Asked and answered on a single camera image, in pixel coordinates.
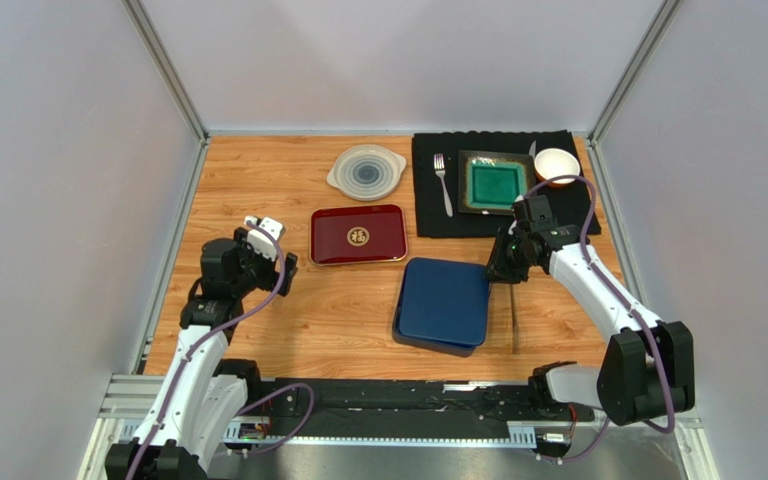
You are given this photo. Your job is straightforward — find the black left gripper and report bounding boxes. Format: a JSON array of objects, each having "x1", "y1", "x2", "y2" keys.
[{"x1": 230, "y1": 228, "x2": 296, "y2": 298}]

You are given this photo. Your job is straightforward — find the dark blue box lid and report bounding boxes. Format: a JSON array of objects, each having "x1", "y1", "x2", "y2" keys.
[{"x1": 393, "y1": 257, "x2": 490, "y2": 349}]

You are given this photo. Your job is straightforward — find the stainless steel serving tongs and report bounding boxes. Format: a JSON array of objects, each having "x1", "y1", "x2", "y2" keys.
[{"x1": 508, "y1": 285, "x2": 519, "y2": 354}]

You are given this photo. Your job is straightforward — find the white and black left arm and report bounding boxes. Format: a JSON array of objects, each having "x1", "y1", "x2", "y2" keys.
[{"x1": 104, "y1": 216, "x2": 298, "y2": 479}]

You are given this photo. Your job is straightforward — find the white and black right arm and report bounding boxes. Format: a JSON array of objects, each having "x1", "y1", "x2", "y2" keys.
[{"x1": 484, "y1": 195, "x2": 695, "y2": 426}]

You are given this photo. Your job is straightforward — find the red chocolate tray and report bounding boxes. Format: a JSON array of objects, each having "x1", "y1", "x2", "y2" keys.
[{"x1": 309, "y1": 204, "x2": 408, "y2": 266}]

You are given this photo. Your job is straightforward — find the dark blue chocolate box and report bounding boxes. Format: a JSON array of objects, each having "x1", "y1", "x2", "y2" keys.
[{"x1": 391, "y1": 316, "x2": 476, "y2": 358}]

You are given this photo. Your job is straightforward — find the green square ceramic plate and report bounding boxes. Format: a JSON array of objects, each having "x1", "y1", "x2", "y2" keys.
[{"x1": 456, "y1": 150, "x2": 537, "y2": 215}]

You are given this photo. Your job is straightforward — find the black placemat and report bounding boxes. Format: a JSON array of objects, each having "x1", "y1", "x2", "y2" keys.
[{"x1": 412, "y1": 130, "x2": 576, "y2": 238}]

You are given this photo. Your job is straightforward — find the translucent round lid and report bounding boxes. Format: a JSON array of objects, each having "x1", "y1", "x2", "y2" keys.
[{"x1": 326, "y1": 144, "x2": 407, "y2": 202}]

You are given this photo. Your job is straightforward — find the white and orange bowl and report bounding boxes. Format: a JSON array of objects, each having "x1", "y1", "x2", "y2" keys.
[{"x1": 534, "y1": 148, "x2": 581, "y2": 188}]

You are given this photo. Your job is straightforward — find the silver fork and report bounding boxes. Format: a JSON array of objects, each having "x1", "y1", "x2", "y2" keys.
[{"x1": 433, "y1": 153, "x2": 454, "y2": 218}]

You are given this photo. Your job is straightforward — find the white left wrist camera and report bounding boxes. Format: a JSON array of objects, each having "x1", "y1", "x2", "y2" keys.
[{"x1": 245, "y1": 215, "x2": 285, "y2": 261}]

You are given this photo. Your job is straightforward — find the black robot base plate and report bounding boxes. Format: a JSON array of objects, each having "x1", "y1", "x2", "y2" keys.
[{"x1": 198, "y1": 377, "x2": 596, "y2": 441}]

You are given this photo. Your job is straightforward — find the aluminium frame rail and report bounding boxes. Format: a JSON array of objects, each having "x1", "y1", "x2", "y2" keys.
[{"x1": 94, "y1": 372, "x2": 705, "y2": 447}]

